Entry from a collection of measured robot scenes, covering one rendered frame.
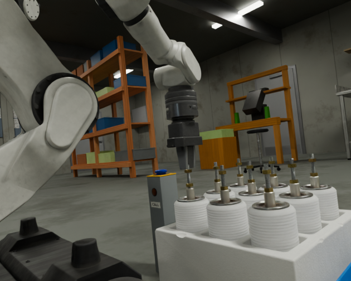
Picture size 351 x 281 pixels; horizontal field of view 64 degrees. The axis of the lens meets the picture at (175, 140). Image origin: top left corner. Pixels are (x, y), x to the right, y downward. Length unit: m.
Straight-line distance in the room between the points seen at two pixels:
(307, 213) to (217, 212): 0.20
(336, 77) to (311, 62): 0.67
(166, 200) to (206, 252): 0.28
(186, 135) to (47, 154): 0.34
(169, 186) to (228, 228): 0.30
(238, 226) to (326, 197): 0.25
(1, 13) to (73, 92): 0.19
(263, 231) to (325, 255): 0.14
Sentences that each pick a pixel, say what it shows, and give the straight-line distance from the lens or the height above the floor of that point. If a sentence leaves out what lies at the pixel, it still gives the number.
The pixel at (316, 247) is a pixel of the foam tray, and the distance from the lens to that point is 0.64.
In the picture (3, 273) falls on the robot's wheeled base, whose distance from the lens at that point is 0.74.
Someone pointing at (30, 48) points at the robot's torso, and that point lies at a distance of 0.67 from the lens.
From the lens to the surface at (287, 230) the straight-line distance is 0.61.
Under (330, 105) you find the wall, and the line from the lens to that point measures 7.20.
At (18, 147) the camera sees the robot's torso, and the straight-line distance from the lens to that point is 0.62.
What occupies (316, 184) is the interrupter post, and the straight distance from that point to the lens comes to 0.83.
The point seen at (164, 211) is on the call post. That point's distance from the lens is 0.90.
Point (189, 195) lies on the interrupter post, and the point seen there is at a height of 0.26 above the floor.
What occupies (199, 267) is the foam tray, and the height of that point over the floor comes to 0.11.
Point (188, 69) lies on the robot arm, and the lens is 0.73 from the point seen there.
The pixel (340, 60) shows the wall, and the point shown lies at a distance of 7.26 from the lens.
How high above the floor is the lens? 0.39
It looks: 2 degrees up
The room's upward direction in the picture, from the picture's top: 6 degrees counter-clockwise
